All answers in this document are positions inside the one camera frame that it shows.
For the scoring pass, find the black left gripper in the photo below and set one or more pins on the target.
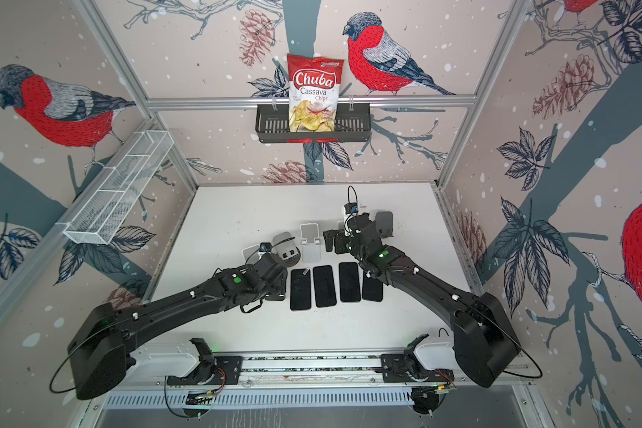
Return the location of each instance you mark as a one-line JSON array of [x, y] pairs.
[[282, 283]]

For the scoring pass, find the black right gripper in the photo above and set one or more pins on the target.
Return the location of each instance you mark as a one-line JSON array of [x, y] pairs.
[[339, 237]]

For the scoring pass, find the purple-edged black phone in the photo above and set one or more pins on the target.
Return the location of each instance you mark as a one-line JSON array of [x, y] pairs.
[[300, 291]]

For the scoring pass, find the green-edged black phone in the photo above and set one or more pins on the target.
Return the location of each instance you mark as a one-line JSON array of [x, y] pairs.
[[349, 282]]

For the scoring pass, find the black phone with label sticker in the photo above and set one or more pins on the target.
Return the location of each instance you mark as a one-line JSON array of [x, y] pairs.
[[372, 288]]

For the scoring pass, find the silver-edged black phone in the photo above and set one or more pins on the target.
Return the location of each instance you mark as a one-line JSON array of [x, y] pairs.
[[324, 286]]

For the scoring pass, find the blue-edged phone with sticker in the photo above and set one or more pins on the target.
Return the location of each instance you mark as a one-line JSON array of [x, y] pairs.
[[278, 295]]

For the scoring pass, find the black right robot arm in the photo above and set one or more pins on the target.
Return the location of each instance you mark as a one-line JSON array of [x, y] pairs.
[[484, 341]]

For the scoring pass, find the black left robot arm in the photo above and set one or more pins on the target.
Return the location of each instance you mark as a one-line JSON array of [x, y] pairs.
[[100, 352]]

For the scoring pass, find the white phone stand far left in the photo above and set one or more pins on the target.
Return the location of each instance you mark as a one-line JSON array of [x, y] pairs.
[[251, 254]]

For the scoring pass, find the white phone stand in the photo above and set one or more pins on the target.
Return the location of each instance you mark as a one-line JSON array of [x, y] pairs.
[[251, 254], [310, 243]]

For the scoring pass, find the Chuba cassava chips bag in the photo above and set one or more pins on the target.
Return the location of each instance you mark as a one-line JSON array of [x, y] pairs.
[[314, 91]]

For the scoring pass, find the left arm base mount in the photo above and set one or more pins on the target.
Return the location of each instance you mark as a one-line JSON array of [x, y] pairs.
[[211, 369]]

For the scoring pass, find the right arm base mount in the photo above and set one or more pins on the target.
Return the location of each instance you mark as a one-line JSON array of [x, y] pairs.
[[414, 364]]

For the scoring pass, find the black wall basket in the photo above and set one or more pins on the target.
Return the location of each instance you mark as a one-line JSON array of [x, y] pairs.
[[347, 124]]

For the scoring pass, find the white wire wall basket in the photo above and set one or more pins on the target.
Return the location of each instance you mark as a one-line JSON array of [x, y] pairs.
[[103, 213]]

